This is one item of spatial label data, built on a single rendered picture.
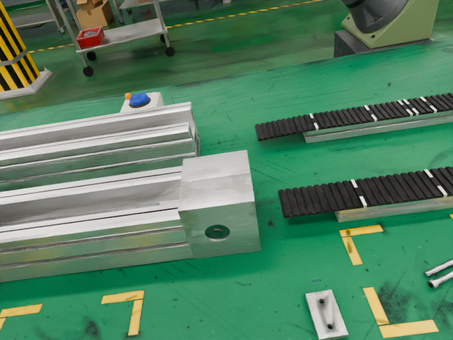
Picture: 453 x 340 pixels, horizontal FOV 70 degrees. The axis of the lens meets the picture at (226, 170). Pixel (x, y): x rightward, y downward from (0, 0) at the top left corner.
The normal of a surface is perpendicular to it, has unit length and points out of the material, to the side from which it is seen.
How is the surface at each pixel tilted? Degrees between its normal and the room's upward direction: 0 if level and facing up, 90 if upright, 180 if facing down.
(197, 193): 0
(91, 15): 88
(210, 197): 0
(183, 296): 0
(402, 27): 90
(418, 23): 90
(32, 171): 90
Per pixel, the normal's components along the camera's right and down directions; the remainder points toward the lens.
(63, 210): 0.04, 0.64
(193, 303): -0.15, -0.76
